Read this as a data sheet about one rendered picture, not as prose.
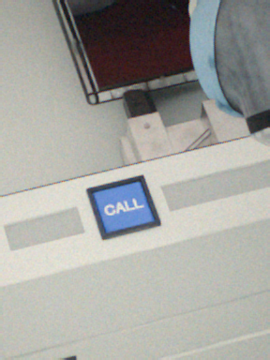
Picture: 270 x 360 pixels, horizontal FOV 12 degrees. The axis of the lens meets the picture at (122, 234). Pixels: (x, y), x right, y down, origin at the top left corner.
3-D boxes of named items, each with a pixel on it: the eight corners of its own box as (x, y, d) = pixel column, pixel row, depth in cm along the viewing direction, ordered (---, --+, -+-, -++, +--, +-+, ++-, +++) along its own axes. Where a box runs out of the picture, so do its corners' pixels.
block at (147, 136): (127, 135, 128) (127, 117, 126) (157, 127, 129) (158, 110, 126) (149, 196, 124) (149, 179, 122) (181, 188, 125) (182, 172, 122)
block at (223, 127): (200, 117, 129) (202, 99, 127) (231, 110, 130) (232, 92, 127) (225, 178, 125) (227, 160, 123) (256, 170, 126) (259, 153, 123)
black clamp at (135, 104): (122, 105, 130) (122, 89, 128) (142, 100, 130) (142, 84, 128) (131, 130, 128) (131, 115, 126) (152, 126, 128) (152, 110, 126)
